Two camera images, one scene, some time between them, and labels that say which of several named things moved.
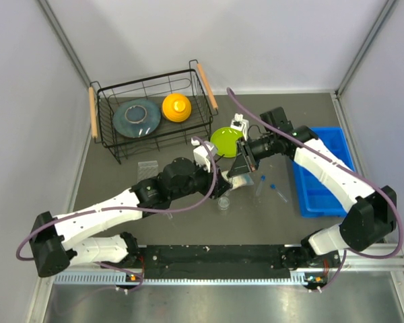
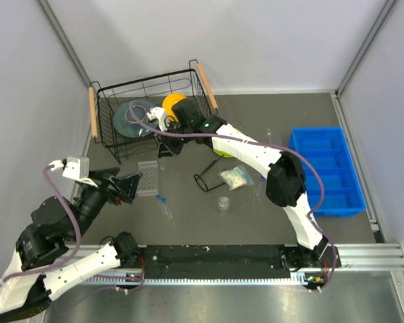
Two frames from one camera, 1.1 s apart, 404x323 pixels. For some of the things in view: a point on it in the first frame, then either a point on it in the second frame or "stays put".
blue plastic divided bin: (317, 200) stays put
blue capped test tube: (263, 179) stays put
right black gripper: (240, 165) → (166, 149)
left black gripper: (221, 186) → (126, 186)
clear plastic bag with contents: (238, 181) stays put
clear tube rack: (147, 170) stays put
